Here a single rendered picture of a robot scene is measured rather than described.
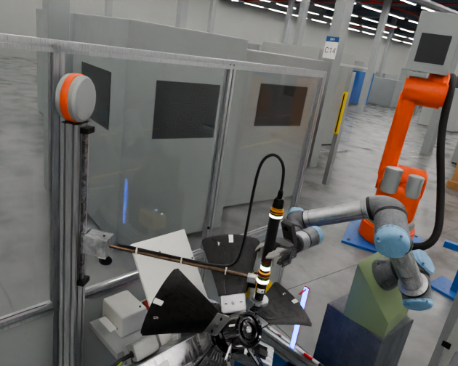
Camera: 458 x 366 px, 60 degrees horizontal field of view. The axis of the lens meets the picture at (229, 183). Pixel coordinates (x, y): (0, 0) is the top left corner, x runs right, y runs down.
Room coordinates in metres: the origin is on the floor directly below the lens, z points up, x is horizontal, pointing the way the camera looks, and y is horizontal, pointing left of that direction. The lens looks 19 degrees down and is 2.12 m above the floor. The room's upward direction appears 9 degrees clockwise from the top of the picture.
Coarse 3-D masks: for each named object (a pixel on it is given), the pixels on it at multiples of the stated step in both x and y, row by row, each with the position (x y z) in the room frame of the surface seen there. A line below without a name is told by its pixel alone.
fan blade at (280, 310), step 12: (276, 288) 1.42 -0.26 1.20; (276, 300) 1.35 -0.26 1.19; (288, 300) 1.37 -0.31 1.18; (264, 312) 1.26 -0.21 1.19; (276, 312) 1.27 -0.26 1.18; (288, 312) 1.30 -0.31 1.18; (300, 312) 1.33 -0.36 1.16; (276, 324) 1.21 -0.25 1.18; (288, 324) 1.24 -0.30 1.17; (300, 324) 1.27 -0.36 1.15
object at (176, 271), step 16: (176, 272) 1.07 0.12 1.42; (160, 288) 1.03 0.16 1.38; (176, 288) 1.05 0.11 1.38; (192, 288) 1.07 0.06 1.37; (176, 304) 1.04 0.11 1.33; (192, 304) 1.06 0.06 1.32; (208, 304) 1.09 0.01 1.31; (144, 320) 0.99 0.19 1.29; (160, 320) 1.01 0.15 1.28; (176, 320) 1.04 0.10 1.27; (192, 320) 1.06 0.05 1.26; (208, 320) 1.09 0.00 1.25
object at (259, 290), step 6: (282, 192) 1.21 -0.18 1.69; (276, 198) 1.21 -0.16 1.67; (282, 198) 1.21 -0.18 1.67; (276, 204) 1.20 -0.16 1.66; (282, 204) 1.20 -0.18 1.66; (258, 288) 1.20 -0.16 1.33; (264, 288) 1.20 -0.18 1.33; (258, 294) 1.20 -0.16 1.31; (264, 294) 1.20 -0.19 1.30; (258, 300) 1.20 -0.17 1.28
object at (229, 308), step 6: (234, 294) 1.22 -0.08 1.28; (240, 294) 1.22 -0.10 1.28; (222, 300) 1.21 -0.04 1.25; (228, 300) 1.21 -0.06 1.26; (234, 300) 1.20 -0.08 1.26; (240, 300) 1.20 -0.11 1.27; (222, 306) 1.19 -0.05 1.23; (228, 306) 1.19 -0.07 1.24; (234, 306) 1.19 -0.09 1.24; (240, 306) 1.18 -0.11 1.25; (222, 312) 1.18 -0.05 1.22; (228, 312) 1.17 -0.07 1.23
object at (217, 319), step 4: (216, 316) 1.10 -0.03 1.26; (220, 316) 1.11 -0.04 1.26; (224, 316) 1.11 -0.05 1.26; (228, 316) 1.12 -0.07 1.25; (212, 320) 1.10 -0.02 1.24; (216, 320) 1.10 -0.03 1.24; (224, 320) 1.11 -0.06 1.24; (212, 324) 1.10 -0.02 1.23; (220, 324) 1.11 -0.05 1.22; (224, 324) 1.12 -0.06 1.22; (208, 328) 1.10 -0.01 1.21; (212, 328) 1.10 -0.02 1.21; (216, 328) 1.11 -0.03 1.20; (220, 328) 1.11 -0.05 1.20; (204, 332) 1.09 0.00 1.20; (208, 332) 1.10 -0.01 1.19; (212, 332) 1.10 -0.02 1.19; (216, 332) 1.11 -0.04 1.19
